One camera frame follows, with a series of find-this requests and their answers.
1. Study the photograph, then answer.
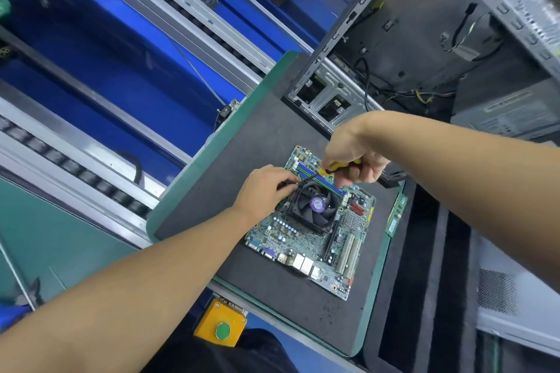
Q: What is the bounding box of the silver power supply unit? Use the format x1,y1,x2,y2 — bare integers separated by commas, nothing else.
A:
450,75,560,142

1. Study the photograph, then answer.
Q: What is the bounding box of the orange-handled long tool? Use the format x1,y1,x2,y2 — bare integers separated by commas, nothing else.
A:
0,237,38,310

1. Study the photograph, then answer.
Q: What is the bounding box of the blue electric screwdriver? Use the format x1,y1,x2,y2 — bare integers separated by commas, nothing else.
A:
0,302,32,335

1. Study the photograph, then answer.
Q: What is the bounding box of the dark grey computer case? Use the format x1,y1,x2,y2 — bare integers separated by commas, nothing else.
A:
280,0,560,188

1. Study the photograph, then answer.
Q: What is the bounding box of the grey case side panel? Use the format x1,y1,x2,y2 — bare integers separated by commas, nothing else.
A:
477,233,560,356

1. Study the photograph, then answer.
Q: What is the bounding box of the green motherboard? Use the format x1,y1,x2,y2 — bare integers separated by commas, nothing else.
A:
243,143,379,302

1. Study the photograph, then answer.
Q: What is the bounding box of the aluminium conveyor frame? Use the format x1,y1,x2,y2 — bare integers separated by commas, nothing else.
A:
0,0,377,249

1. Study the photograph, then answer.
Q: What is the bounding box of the person's right forearm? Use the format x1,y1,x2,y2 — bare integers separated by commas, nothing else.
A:
367,110,560,295

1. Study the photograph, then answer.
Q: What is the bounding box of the black divided foam tray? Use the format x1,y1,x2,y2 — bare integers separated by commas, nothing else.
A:
360,185,560,373

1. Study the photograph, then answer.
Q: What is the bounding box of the black CPU fan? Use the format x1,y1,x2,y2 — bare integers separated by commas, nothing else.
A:
284,178,344,234

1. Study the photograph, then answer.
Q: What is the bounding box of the yellow box green button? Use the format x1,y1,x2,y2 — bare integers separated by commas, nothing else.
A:
192,294,249,349

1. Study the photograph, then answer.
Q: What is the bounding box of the yellow black handled screwdriver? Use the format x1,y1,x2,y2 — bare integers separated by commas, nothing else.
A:
315,159,362,179

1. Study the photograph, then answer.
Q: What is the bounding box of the person's right hand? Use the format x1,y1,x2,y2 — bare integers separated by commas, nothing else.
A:
319,112,393,188

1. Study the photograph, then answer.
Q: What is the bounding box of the green memory module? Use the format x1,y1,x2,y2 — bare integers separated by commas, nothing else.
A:
386,192,409,238

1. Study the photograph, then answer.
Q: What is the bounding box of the person's left forearm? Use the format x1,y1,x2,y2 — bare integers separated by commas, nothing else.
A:
0,209,255,373

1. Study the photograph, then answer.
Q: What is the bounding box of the person's left hand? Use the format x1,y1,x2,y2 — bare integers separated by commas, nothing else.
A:
229,164,303,228

